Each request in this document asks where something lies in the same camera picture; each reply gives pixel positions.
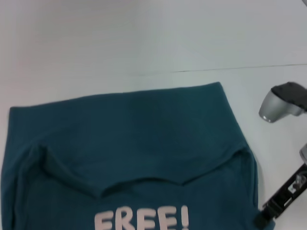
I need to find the teal blue shirt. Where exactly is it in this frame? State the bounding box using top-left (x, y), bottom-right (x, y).
top-left (0, 81), bottom-right (276, 230)

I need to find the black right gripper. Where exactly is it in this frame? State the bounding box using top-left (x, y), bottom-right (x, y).
top-left (254, 162), bottom-right (307, 228)

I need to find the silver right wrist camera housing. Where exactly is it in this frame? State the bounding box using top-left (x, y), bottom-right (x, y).
top-left (258, 81), bottom-right (307, 124)

